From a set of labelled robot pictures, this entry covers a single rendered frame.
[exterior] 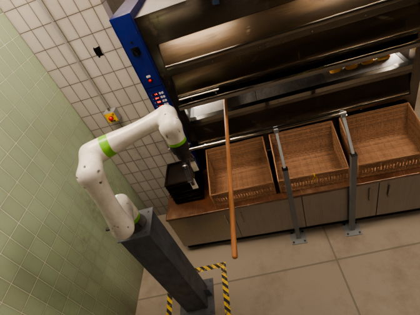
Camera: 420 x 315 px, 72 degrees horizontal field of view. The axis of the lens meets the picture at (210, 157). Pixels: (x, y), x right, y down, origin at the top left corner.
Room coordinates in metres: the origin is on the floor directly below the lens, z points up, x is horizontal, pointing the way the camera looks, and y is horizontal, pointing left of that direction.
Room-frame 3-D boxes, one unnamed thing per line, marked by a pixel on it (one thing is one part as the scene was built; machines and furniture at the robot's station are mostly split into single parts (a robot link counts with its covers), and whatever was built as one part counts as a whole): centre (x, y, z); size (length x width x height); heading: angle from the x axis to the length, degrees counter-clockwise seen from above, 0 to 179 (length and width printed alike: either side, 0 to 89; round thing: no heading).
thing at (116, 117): (2.33, 0.63, 1.46); 0.10 x 0.07 x 0.10; 74
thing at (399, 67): (1.99, -0.83, 1.16); 1.80 x 0.06 x 0.04; 74
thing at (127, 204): (1.28, 0.60, 1.36); 0.16 x 0.13 x 0.19; 2
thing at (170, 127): (1.18, 0.12, 1.81); 0.13 x 0.11 x 0.14; 2
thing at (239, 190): (1.87, -0.19, 0.72); 0.56 x 0.49 x 0.28; 75
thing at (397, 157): (1.54, -1.35, 0.72); 0.56 x 0.49 x 0.28; 74
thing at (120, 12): (3.14, -0.07, 1.07); 1.93 x 0.16 x 2.15; 164
